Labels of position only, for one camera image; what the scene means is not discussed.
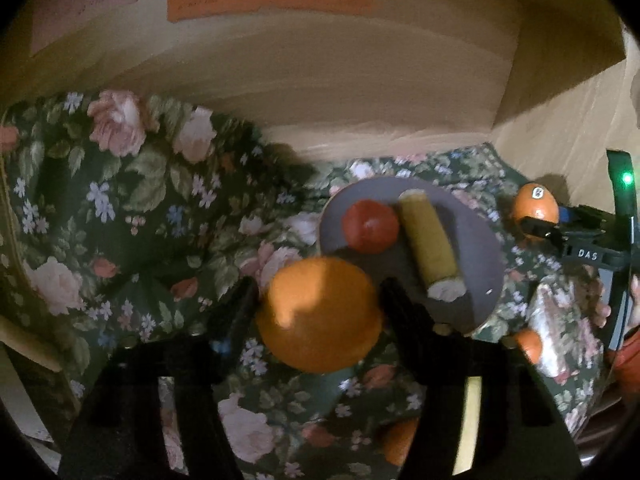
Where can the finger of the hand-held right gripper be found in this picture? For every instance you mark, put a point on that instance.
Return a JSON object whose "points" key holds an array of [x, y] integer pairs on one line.
{"points": [[582, 216], [542, 229]]}

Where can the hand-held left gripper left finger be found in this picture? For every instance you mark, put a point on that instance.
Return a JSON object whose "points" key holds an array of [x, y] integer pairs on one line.
{"points": [[245, 311]]}

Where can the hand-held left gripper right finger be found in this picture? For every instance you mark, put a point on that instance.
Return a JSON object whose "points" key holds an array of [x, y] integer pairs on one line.
{"points": [[395, 306]]}

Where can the orange with sticker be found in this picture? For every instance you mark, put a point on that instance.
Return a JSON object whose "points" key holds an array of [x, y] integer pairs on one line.
{"points": [[536, 202]]}

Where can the large orange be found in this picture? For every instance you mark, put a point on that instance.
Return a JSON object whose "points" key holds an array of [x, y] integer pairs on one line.
{"points": [[320, 315]]}

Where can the grey round plate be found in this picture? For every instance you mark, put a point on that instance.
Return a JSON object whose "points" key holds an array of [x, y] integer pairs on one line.
{"points": [[465, 240]]}

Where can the person's right hand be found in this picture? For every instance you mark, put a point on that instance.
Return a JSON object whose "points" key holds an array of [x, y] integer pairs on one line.
{"points": [[602, 311]]}

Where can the yellow corn cob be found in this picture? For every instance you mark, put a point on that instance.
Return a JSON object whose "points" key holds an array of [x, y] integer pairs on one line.
{"points": [[431, 240]]}

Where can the red tomato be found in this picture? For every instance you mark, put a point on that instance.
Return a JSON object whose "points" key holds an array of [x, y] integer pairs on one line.
{"points": [[371, 226]]}

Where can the flat cardboard sheet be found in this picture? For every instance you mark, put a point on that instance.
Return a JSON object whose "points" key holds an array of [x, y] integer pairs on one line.
{"points": [[565, 125]]}

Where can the small orange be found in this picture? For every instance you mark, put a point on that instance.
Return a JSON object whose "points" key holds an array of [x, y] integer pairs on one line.
{"points": [[531, 346], [402, 441]]}

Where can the floral printed cloth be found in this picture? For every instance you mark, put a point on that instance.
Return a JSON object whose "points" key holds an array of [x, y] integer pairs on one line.
{"points": [[150, 210]]}

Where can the pale wooden board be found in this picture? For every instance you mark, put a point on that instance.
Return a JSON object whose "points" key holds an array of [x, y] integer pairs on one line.
{"points": [[27, 342]]}

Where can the pink paper label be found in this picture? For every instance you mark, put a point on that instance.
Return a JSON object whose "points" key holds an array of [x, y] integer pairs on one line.
{"points": [[82, 0]]}

